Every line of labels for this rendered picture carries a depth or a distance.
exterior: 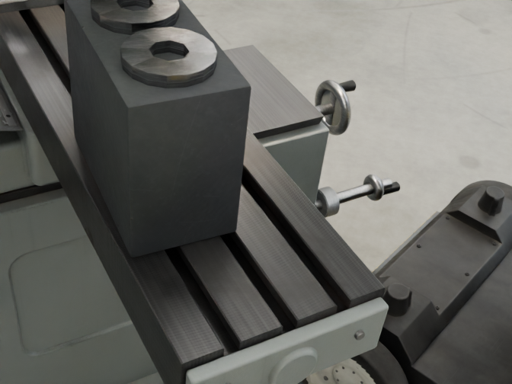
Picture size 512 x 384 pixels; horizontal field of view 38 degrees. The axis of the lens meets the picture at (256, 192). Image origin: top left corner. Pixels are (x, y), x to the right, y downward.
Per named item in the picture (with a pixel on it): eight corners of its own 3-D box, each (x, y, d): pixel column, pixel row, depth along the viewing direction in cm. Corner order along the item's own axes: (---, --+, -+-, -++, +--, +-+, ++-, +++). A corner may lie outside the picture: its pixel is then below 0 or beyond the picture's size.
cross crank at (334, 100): (330, 111, 165) (338, 65, 157) (360, 141, 157) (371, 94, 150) (267, 126, 158) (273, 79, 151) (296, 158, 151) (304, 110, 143)
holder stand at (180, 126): (168, 120, 95) (171, -29, 82) (238, 232, 80) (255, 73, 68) (74, 137, 90) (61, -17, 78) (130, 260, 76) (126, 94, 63)
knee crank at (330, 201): (388, 181, 162) (394, 160, 158) (404, 198, 158) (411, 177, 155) (303, 207, 153) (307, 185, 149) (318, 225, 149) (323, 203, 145)
